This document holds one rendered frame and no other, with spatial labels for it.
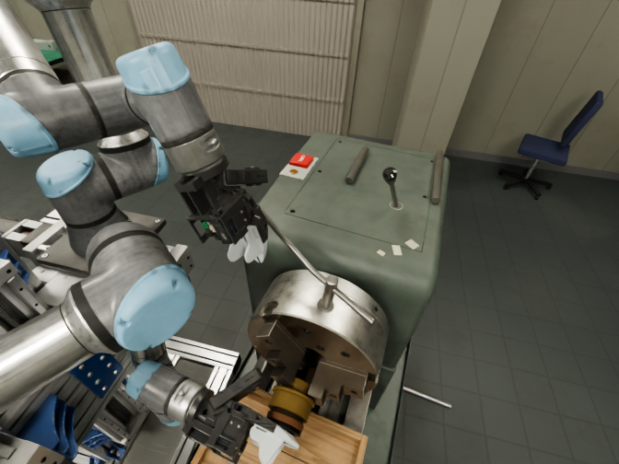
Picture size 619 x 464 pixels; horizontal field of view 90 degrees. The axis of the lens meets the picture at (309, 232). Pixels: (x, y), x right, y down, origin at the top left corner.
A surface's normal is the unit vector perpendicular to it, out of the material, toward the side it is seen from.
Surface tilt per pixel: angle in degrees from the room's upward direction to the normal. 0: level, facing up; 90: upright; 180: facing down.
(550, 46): 90
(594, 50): 90
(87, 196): 89
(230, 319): 0
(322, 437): 0
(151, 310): 90
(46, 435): 0
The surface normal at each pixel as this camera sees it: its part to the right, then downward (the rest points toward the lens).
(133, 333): 0.74, 0.47
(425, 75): -0.24, 0.66
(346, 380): -0.12, -0.76
